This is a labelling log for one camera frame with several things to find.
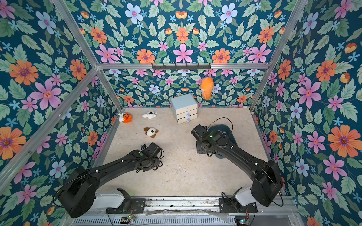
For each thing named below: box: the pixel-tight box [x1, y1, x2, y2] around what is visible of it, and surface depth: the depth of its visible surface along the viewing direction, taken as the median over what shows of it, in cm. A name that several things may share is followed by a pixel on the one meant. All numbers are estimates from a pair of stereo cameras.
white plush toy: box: [141, 111, 158, 120], surface depth 113 cm
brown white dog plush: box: [143, 127, 159, 139], surface depth 103 cm
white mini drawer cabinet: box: [170, 93, 198, 124], surface depth 105 cm
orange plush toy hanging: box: [200, 77, 214, 101], surface depth 100 cm
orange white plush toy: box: [117, 112, 133, 123], surface depth 109 cm
